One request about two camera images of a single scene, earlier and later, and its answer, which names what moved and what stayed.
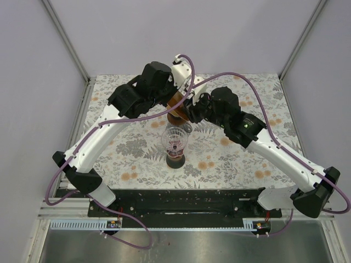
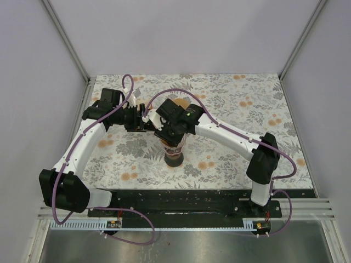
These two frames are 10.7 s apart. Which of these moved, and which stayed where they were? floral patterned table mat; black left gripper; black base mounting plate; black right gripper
Moved: black left gripper; black right gripper
Stayed: floral patterned table mat; black base mounting plate
